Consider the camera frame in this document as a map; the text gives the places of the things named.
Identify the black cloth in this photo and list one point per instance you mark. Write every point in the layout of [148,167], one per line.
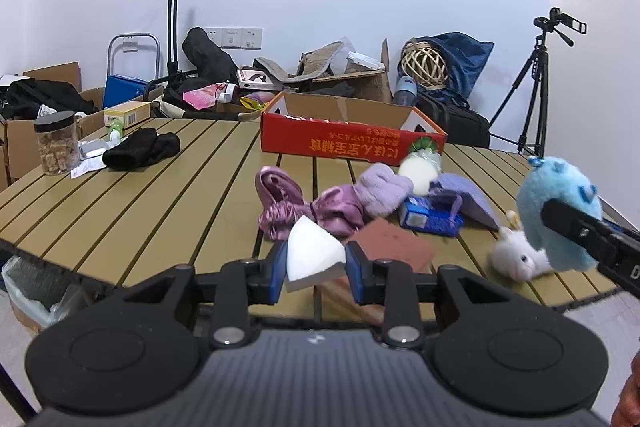
[140,149]

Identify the black bag in cardboard box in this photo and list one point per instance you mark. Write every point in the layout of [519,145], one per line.
[47,97]

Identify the blue plush toy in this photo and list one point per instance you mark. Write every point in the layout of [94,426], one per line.
[550,187]

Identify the purple knitted cloth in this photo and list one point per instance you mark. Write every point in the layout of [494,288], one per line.
[467,197]

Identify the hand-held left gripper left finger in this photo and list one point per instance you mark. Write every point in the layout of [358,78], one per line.
[277,272]

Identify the plastic-lined cardboard bin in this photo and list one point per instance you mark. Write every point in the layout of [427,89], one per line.
[30,297]

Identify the grey-brown felt pieces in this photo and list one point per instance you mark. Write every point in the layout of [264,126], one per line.
[315,59]

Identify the pink packet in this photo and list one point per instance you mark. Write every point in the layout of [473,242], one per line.
[200,97]

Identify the purple satin cloth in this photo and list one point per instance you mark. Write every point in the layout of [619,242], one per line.
[285,202]

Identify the wicker ball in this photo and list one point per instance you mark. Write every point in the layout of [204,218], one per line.
[425,64]

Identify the white foam wedge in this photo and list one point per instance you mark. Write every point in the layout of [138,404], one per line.
[312,252]

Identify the black-lidded clear jar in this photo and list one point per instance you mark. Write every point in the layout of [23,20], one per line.
[56,147]

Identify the white plush toy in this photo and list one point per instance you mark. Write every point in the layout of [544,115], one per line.
[517,254]

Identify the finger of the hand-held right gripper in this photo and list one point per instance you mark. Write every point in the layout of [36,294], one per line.
[570,222]

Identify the blue carton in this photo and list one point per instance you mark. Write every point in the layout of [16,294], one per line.
[425,217]

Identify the red cardboard box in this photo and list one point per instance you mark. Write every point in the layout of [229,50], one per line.
[345,139]

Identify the blue folding cart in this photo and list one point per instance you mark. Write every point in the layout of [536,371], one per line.
[125,89]

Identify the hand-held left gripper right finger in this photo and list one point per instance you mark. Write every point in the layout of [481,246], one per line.
[356,274]

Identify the dark blue velvet bag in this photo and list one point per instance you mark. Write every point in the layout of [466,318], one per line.
[467,57]

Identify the large brown cardboard box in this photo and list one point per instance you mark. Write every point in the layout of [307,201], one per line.
[360,84]

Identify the grey metal cart frame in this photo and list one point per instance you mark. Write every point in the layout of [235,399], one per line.
[134,38]

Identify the white bottle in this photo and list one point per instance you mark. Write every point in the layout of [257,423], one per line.
[227,93]

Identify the lilac fluffy cloth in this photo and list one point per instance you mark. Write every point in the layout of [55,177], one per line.
[382,189]

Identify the white paper packet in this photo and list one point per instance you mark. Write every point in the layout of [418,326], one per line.
[90,164]

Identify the yellow and white box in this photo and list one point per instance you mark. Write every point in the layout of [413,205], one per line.
[127,113]

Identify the black rolled bag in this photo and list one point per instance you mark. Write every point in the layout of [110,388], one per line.
[207,54]

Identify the clear plastic bag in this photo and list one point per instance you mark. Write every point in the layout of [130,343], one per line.
[419,172]

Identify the open brown cardboard boxes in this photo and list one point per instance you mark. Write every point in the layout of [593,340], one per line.
[25,142]

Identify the white wall sockets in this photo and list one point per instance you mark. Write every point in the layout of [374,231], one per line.
[235,37]

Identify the black suitcase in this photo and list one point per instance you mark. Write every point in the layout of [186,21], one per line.
[457,119]

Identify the brown abrasive sheet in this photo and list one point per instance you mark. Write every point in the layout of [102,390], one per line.
[392,244]

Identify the person's right forearm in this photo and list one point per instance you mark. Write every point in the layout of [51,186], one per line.
[629,394]

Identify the blue water bottle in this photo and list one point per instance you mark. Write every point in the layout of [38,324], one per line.
[406,91]

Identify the white foam tray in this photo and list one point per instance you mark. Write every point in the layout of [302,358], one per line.
[365,61]

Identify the black tripod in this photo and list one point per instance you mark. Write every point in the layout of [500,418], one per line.
[531,92]

